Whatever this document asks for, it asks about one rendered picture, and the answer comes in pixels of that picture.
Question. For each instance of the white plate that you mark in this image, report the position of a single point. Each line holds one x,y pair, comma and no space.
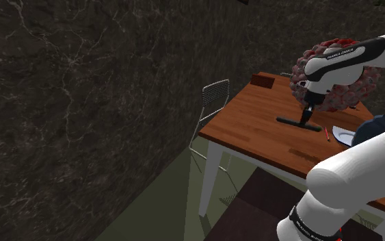
342,136

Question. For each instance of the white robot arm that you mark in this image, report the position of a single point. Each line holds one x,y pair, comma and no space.
345,180

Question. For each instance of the red and pink flower ball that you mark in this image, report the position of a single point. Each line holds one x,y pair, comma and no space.
342,98

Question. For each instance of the long black bar tool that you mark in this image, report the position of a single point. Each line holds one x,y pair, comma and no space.
288,121

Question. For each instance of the red pen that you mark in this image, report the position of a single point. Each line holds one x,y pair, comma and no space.
327,134

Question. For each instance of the brown box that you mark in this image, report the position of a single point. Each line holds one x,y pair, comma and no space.
262,81

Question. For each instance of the wooden table with white legs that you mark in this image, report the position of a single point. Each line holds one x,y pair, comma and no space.
262,113

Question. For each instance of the dark maroon robot stand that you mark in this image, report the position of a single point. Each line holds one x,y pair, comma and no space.
255,213

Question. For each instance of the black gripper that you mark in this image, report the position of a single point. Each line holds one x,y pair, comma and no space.
314,98

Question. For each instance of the dark blue cap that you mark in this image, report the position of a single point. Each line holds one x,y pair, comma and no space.
375,128

